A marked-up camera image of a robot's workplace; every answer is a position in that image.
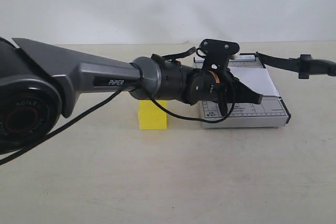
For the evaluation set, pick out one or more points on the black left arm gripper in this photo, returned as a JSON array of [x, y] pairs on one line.
[[218, 86]]

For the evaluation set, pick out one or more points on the white paper sheet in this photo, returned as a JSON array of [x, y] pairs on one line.
[[257, 79]]

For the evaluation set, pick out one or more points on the black cutter blade arm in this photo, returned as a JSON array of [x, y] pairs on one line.
[[305, 65]]

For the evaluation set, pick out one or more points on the yellow foam cube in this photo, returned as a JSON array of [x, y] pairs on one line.
[[151, 117]]

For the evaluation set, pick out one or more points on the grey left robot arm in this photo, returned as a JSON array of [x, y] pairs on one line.
[[42, 82]]

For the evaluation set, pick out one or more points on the grey paper cutter base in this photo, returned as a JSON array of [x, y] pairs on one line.
[[272, 112]]

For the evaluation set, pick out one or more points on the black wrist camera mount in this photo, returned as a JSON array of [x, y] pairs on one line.
[[217, 53]]

